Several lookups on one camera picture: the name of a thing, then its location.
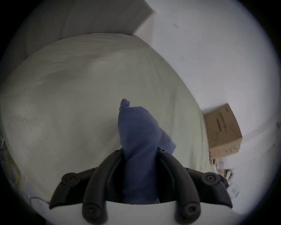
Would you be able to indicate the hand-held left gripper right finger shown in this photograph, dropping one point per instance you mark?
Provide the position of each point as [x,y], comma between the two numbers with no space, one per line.
[180,175]

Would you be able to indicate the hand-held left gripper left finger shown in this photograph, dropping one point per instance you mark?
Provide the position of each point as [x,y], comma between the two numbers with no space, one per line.
[96,182]

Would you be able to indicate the brown cardboard carton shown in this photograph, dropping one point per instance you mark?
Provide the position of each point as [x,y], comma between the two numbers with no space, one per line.
[224,131]

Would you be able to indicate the dark blue garment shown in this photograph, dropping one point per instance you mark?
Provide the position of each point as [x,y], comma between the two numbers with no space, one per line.
[140,153]

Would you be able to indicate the padded headboard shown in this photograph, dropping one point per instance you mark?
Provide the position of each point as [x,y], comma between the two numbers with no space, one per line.
[76,19]

